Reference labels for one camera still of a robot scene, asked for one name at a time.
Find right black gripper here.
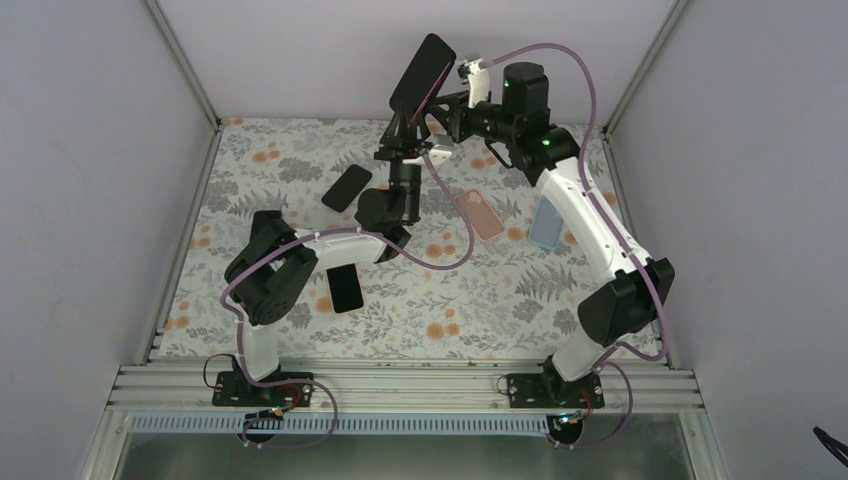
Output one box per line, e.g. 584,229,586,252
424,92,516,146

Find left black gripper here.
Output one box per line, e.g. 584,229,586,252
375,104,433,224

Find black phone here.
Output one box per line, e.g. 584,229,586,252
389,33,456,122

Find pink phone case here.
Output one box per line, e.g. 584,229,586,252
455,189,505,241

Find light blue phone case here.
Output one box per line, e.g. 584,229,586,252
528,197,564,250

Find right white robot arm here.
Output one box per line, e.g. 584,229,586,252
428,60,675,407

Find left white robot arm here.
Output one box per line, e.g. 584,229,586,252
220,113,434,405

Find floral patterned mat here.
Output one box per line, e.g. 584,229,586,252
159,118,598,360

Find black object at corner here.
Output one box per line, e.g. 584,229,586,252
812,426,848,467

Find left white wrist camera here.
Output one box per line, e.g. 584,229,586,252
402,134,456,167

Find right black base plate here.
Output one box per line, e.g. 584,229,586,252
505,373,605,409

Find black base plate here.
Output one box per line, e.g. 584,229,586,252
505,373,605,409
211,371,314,409

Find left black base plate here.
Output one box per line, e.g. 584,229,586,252
211,371,314,409

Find perforated cable duct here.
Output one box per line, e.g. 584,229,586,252
128,412,548,437

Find aluminium rail frame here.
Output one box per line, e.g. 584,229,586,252
107,360,705,414

